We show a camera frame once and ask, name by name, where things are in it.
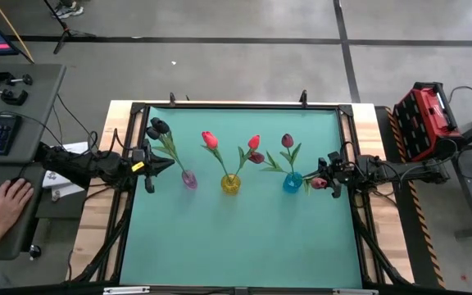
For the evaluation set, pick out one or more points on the pink ribbed glass vase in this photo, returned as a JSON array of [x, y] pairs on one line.
[[189, 179]]

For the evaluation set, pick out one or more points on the blue diamond-cut glass vase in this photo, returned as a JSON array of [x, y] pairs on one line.
[[292, 183]]

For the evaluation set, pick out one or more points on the red and black toolbox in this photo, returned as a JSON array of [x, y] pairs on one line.
[[422, 119]]

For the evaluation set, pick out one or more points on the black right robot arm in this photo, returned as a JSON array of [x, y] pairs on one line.
[[404, 170]]

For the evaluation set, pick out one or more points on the black computer mouse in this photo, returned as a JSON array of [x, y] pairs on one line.
[[16, 180]]

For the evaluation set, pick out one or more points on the black yellow hazard tape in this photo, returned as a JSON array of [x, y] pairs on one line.
[[425, 229]]

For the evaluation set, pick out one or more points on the black frame clamp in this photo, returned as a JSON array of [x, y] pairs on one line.
[[303, 96], [173, 99]]

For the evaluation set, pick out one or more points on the dark grey desk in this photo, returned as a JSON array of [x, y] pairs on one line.
[[43, 102]]

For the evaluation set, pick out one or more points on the teal table mat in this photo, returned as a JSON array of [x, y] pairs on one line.
[[240, 237]]

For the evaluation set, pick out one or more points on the dark red artificial tulip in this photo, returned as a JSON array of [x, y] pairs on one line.
[[319, 182], [255, 157], [287, 140]]

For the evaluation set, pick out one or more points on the yellow stick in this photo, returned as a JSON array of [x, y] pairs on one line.
[[12, 29]]

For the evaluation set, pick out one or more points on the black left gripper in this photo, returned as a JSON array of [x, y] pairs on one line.
[[149, 162]]

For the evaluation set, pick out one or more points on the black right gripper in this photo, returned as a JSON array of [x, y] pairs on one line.
[[344, 174]]

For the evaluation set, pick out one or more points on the green piece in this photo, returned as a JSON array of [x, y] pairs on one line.
[[254, 142]]

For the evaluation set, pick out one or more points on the yellow tag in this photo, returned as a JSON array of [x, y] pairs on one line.
[[138, 166]]

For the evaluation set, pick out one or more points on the black aluminium table frame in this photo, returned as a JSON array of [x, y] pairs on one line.
[[244, 105]]

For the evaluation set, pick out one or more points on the yellow diamond-cut glass vase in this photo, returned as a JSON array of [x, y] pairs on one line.
[[231, 186]]

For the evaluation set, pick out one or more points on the white paper sheets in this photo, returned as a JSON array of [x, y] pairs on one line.
[[76, 148]]

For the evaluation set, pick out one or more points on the silver metal bracket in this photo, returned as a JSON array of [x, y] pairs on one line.
[[355, 292], [125, 290]]

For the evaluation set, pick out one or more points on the black round knob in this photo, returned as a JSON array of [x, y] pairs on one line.
[[35, 251]]

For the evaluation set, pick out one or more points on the person's hand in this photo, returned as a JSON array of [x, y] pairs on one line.
[[8, 207]]

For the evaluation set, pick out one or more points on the black C-clamp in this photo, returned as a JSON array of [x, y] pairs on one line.
[[0, 78], [12, 97]]

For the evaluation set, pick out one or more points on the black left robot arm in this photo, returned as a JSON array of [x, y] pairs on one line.
[[84, 166]]

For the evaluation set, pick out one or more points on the person's shoe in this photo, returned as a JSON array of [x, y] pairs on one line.
[[70, 10]]

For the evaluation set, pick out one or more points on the black tripod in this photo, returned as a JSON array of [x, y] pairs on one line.
[[67, 32]]

